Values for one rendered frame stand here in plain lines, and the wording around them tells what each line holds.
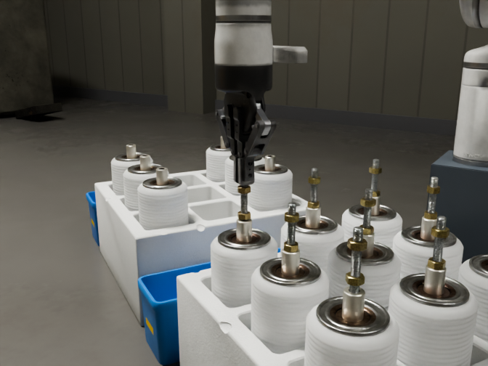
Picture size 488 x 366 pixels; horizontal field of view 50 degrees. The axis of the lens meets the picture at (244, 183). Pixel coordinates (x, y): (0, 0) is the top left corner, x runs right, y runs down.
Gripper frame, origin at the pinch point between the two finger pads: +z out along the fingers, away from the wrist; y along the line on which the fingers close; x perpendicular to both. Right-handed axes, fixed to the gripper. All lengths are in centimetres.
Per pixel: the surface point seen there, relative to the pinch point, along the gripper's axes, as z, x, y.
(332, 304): 10.0, -0.8, 21.2
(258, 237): 10.0, 2.0, 0.7
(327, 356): 12.7, -4.6, 25.3
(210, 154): 11, 20, -53
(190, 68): 5, 104, -261
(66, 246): 35, -13, -71
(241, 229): 8.2, -0.8, 0.7
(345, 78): 8, 165, -179
